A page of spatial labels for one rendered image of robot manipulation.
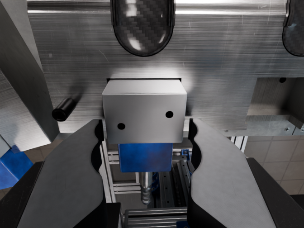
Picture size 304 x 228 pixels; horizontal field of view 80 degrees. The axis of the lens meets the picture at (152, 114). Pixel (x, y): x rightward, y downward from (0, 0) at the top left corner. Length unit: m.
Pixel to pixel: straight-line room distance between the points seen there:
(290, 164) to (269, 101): 1.60
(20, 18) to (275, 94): 0.26
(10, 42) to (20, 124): 0.08
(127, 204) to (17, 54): 1.24
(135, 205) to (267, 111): 1.25
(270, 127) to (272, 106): 0.11
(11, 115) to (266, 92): 0.24
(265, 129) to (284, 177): 1.57
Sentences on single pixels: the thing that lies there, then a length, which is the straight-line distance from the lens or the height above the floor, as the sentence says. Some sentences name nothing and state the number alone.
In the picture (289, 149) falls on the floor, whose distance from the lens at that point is 1.68.
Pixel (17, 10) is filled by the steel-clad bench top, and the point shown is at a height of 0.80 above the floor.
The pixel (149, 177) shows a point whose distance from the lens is 0.18.
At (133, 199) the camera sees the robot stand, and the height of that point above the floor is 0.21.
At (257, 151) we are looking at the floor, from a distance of 1.55.
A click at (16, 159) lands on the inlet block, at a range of 0.26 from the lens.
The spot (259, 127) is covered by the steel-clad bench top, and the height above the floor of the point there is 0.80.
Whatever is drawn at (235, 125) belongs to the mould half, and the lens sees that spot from 0.17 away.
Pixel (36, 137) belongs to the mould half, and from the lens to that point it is 0.23.
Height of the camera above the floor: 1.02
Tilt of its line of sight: 62 degrees down
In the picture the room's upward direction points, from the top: 175 degrees clockwise
